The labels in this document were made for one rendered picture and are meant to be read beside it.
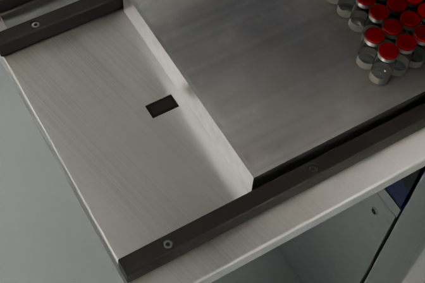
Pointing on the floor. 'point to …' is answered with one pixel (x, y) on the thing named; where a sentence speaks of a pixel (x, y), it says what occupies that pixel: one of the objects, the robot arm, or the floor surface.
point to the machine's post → (404, 245)
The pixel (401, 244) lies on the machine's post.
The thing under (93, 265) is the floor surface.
